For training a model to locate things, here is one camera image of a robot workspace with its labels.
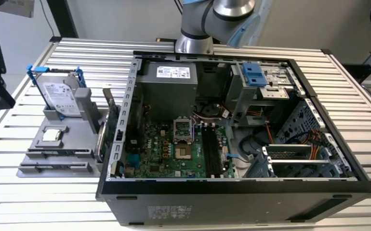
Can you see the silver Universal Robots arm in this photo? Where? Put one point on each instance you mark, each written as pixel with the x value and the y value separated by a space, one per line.
pixel 230 12

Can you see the black RAM slot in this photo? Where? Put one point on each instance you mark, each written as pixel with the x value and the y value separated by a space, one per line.
pixel 214 150
pixel 210 150
pixel 206 150
pixel 218 150

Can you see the black table corner cap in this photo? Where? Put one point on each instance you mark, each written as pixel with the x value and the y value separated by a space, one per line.
pixel 326 51
pixel 56 39

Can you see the hard disk in blue carrier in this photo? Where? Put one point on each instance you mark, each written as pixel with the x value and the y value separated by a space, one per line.
pixel 59 96

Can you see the silver CPU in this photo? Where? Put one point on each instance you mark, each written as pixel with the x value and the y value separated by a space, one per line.
pixel 51 135

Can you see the grey parts rack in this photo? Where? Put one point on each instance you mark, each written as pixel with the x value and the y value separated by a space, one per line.
pixel 75 134

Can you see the green graphics card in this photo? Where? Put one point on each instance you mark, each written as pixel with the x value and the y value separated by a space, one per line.
pixel 111 125

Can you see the grey power supply unit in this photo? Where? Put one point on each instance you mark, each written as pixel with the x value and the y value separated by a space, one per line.
pixel 166 96

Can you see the teal expansion slot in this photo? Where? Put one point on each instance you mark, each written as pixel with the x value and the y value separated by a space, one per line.
pixel 133 160

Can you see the green motherboard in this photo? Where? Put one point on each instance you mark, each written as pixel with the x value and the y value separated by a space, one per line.
pixel 159 154

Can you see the thin locking lever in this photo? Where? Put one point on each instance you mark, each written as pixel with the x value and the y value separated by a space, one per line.
pixel 194 131

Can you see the CPU socket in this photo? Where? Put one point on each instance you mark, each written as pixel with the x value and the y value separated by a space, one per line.
pixel 184 151

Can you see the blue plastic drive latch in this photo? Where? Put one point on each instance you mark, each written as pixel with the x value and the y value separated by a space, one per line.
pixel 252 74

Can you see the black open PC case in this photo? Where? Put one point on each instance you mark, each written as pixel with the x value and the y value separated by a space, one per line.
pixel 204 207

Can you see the grey metal disk bay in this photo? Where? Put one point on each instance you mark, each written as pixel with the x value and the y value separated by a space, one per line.
pixel 287 149

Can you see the black upright post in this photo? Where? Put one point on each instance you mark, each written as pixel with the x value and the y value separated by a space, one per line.
pixel 67 19

